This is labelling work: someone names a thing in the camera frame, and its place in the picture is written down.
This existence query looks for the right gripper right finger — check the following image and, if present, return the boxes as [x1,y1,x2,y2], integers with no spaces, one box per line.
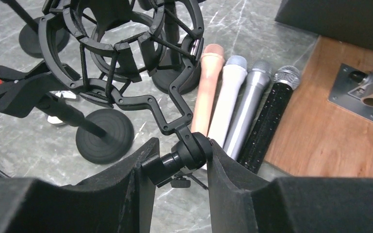
[207,140,373,233]

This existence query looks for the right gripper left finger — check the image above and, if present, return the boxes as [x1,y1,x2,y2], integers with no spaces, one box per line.
[0,138,159,233]

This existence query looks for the black mic stand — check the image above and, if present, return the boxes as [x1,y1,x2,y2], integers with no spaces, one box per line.
[0,62,134,165]
[136,0,204,94]

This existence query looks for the silver grey microphone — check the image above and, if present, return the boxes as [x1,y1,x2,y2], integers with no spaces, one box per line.
[223,60,272,161]

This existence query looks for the white microphone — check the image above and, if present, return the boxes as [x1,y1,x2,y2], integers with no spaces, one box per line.
[208,55,247,147]

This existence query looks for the pink microphone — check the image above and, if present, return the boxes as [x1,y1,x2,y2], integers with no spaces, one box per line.
[191,44,225,136]

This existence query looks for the shock mount tripod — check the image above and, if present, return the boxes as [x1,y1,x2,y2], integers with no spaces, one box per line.
[38,0,211,186]

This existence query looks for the shock mount stand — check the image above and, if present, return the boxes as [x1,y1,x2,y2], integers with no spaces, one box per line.
[1,0,70,59]

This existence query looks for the wooden board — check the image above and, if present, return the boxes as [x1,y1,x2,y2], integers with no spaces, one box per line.
[265,37,373,178]

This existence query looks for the red handled adjustable wrench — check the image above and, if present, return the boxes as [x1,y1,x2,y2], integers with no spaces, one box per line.
[0,79,79,127]

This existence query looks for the metal bracket with tube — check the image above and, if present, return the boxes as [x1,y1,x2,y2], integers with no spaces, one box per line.
[328,64,373,123]

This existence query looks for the blue network switch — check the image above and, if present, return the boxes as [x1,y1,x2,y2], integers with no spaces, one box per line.
[275,0,373,50]

